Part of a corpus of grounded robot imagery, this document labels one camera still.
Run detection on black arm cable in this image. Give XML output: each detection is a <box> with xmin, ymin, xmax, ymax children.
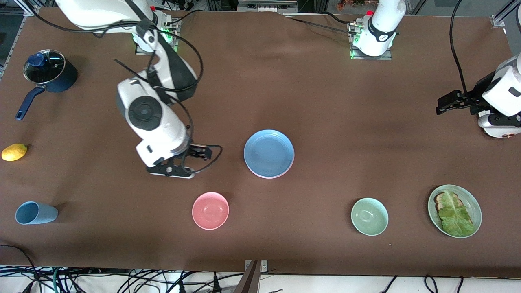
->
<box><xmin>92</xmin><ymin>18</ymin><xmax>223</xmax><ymax>175</ymax></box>
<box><xmin>449</xmin><ymin>0</ymin><xmax>469</xmax><ymax>101</ymax></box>

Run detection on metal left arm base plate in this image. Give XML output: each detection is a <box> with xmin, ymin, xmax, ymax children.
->
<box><xmin>349</xmin><ymin>20</ymin><xmax>394</xmax><ymax>61</ymax></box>

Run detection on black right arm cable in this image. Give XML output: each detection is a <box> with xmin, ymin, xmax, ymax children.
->
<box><xmin>92</xmin><ymin>18</ymin><xmax>223</xmax><ymax>175</ymax></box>

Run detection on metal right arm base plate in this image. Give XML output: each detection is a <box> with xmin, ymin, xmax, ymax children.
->
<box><xmin>135</xmin><ymin>18</ymin><xmax>180</xmax><ymax>56</ymax></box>

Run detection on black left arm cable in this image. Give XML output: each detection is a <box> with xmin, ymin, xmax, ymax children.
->
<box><xmin>449</xmin><ymin>0</ymin><xmax>469</xmax><ymax>101</ymax></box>

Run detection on blue plate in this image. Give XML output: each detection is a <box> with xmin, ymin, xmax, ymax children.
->
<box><xmin>243</xmin><ymin>129</ymin><xmax>295</xmax><ymax>178</ymax></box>

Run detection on pink plate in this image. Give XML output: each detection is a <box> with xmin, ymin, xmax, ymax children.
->
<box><xmin>245</xmin><ymin>155</ymin><xmax>295</xmax><ymax>179</ymax></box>

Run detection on toasted bread slice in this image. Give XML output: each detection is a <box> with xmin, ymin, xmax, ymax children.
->
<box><xmin>434</xmin><ymin>192</ymin><xmax>464</xmax><ymax>213</ymax></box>

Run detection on glass saucepan lid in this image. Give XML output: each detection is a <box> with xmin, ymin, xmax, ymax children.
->
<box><xmin>23</xmin><ymin>50</ymin><xmax>66</xmax><ymax>84</ymax></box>

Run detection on yellow lemon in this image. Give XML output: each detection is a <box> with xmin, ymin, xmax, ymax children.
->
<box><xmin>1</xmin><ymin>143</ymin><xmax>28</xmax><ymax>162</ymax></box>

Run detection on green bowl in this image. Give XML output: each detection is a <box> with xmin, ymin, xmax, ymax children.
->
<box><xmin>351</xmin><ymin>198</ymin><xmax>389</xmax><ymax>236</ymax></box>

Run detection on aluminium frame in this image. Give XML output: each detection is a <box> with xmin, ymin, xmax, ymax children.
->
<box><xmin>237</xmin><ymin>0</ymin><xmax>298</xmax><ymax>13</ymax></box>

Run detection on blue cup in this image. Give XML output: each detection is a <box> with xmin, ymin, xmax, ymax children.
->
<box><xmin>15</xmin><ymin>201</ymin><xmax>59</xmax><ymax>225</ymax></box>

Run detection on green plate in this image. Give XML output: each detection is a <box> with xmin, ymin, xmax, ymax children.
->
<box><xmin>428</xmin><ymin>184</ymin><xmax>482</xmax><ymax>238</ymax></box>

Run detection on brown post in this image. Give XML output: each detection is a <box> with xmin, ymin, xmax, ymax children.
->
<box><xmin>234</xmin><ymin>260</ymin><xmax>261</xmax><ymax>293</ymax></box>

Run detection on dark blue saucepan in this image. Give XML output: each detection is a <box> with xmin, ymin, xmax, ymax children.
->
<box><xmin>15</xmin><ymin>50</ymin><xmax>79</xmax><ymax>121</ymax></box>

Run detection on white toaster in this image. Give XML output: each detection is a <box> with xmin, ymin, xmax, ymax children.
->
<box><xmin>482</xmin><ymin>124</ymin><xmax>521</xmax><ymax>139</ymax></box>

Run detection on pink bowl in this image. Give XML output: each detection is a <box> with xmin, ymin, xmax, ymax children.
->
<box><xmin>192</xmin><ymin>192</ymin><xmax>230</xmax><ymax>230</ymax></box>

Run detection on green lettuce leaf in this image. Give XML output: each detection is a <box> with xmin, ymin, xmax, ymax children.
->
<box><xmin>438</xmin><ymin>191</ymin><xmax>476</xmax><ymax>237</ymax></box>

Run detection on brown table cover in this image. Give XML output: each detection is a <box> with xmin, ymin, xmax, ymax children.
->
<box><xmin>0</xmin><ymin>8</ymin><xmax>521</xmax><ymax>278</ymax></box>

